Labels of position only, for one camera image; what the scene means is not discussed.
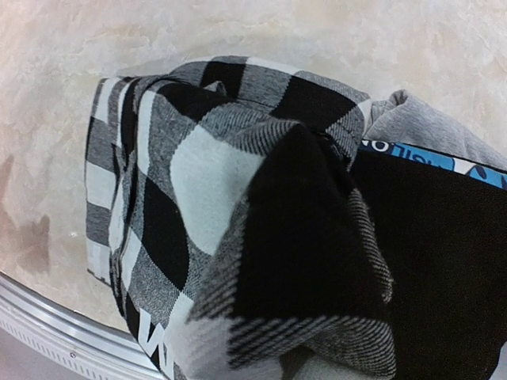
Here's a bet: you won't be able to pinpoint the folded grey garment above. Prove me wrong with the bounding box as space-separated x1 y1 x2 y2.
359 89 506 170

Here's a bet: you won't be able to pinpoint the folded black garment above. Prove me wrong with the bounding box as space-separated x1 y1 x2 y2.
351 140 506 379

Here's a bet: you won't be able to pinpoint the black white plaid shirt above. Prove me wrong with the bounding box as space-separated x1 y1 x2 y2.
85 56 396 379

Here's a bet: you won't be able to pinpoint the aluminium front rail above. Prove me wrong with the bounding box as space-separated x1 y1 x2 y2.
1 273 163 379

